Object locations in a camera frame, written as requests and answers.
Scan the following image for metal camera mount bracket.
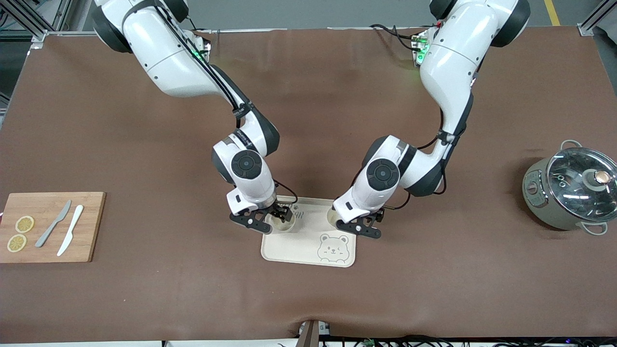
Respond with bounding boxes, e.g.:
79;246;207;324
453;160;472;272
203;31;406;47
295;319;332;347

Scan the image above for beige bear print tray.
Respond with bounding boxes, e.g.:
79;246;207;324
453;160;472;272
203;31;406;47
261;195;358;268

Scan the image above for black power cable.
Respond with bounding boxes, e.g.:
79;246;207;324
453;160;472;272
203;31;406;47
370;23;437;51

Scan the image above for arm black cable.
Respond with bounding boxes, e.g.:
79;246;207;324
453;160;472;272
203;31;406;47
123;0;299;203
386;94;475;210

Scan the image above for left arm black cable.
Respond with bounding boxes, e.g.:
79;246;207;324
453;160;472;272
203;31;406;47
386;94;475;210

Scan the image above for grey plastic knife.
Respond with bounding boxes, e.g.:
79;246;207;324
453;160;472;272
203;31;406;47
35;200;72;248

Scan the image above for wooden cutting board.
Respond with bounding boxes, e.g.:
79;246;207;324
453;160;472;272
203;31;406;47
0;192;107;264

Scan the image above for brown table mat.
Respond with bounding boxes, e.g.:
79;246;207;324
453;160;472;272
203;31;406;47
0;27;617;344

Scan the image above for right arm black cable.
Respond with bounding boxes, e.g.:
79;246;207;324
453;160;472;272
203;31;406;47
123;0;299;203

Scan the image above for glass pot lid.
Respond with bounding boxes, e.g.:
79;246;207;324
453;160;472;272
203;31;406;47
546;147;617;225

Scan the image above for white plastic knife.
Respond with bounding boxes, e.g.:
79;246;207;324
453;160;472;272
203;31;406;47
56;204;84;257

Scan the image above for grey green cooking pot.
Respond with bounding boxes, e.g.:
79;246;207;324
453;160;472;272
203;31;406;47
522;140;617;236

